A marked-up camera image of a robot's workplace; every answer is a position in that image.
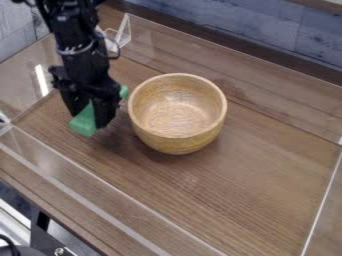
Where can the clear acrylic corner bracket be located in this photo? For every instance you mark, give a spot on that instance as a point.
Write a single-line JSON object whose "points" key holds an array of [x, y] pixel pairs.
{"points": [[116, 38]]}

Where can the black metal table leg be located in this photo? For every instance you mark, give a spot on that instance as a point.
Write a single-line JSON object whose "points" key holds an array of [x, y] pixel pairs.
{"points": [[41, 240]]}

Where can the clear acrylic enclosure wall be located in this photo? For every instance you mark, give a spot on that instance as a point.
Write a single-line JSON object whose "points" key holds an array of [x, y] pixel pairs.
{"points": [[256, 194]]}

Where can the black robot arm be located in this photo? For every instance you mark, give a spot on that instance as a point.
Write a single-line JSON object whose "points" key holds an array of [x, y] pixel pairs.
{"points": [[71, 19]]}

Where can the green rectangular stick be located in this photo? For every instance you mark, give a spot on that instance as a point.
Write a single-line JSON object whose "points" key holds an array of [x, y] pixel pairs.
{"points": [[83, 122]]}

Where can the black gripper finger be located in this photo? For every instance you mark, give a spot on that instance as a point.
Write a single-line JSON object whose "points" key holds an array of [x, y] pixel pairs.
{"points": [[75, 100], [104, 110]]}

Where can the light wooden bowl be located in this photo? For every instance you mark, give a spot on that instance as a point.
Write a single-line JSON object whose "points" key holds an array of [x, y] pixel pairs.
{"points": [[178, 111]]}

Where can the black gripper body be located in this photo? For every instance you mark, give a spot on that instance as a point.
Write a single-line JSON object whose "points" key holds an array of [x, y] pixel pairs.
{"points": [[81, 78]]}

